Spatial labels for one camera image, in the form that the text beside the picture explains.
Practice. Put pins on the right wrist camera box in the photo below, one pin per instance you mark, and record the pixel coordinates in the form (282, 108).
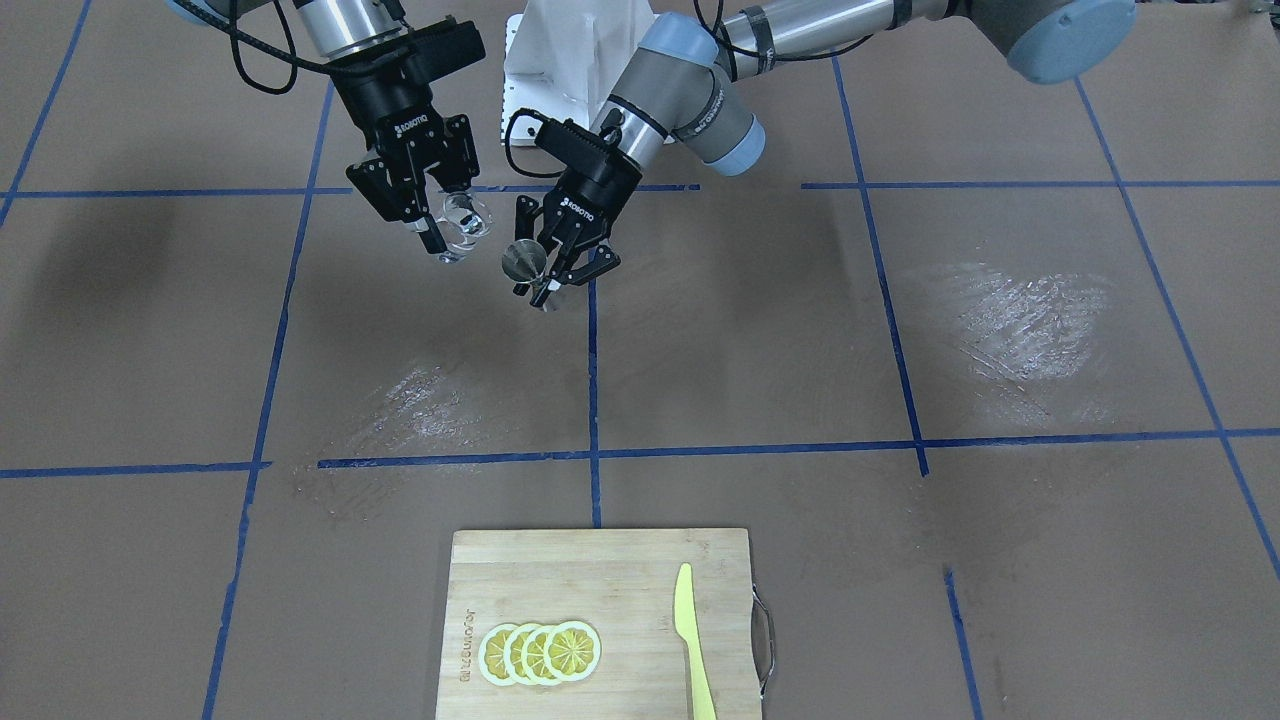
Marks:
(431, 53)

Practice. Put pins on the yellow plastic knife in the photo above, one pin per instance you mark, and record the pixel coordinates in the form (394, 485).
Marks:
(686, 626)

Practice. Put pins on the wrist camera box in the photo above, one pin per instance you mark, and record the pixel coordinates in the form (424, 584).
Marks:
(579, 149)
(431, 53)

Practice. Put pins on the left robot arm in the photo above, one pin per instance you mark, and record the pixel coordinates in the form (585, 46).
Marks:
(679, 84)

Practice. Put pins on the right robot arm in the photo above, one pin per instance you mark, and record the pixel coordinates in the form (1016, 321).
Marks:
(340, 30)

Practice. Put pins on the bamboo cutting board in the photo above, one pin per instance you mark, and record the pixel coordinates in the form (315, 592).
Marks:
(622, 583)

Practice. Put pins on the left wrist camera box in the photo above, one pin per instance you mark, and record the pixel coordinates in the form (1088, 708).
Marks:
(579, 149)

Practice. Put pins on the front lemon slice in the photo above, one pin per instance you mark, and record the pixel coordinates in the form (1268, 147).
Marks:
(572, 651)

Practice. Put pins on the small glass beaker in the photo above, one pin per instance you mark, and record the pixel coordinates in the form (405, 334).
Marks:
(463, 220)

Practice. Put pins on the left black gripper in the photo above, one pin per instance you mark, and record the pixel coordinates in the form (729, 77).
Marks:
(588, 199)

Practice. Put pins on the steel double jigger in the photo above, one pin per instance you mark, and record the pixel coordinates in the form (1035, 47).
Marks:
(527, 264)

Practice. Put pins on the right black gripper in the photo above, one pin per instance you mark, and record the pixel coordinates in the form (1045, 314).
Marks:
(384, 113)

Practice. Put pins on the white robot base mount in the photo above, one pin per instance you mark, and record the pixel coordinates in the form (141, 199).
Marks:
(563, 57)

